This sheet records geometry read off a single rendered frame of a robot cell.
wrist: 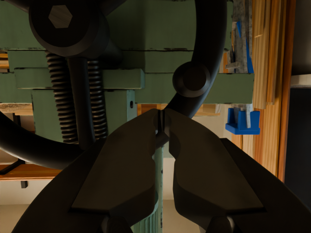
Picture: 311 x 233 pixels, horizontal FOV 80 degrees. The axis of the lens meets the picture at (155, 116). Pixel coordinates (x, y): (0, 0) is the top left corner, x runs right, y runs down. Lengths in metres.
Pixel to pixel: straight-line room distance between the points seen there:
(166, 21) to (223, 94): 0.17
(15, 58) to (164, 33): 0.28
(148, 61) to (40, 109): 0.20
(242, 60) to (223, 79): 0.83
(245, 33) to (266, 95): 0.63
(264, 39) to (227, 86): 1.37
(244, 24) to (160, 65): 0.91
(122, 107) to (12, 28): 0.27
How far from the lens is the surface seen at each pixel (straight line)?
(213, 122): 3.04
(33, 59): 0.43
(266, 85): 1.72
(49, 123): 0.32
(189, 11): 0.39
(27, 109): 0.63
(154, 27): 0.38
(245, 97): 0.40
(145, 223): 0.59
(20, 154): 0.23
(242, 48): 1.22
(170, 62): 0.37
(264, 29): 1.76
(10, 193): 3.87
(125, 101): 0.27
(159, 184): 0.81
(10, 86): 0.46
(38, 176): 2.90
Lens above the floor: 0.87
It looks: 9 degrees up
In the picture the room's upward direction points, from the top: 180 degrees counter-clockwise
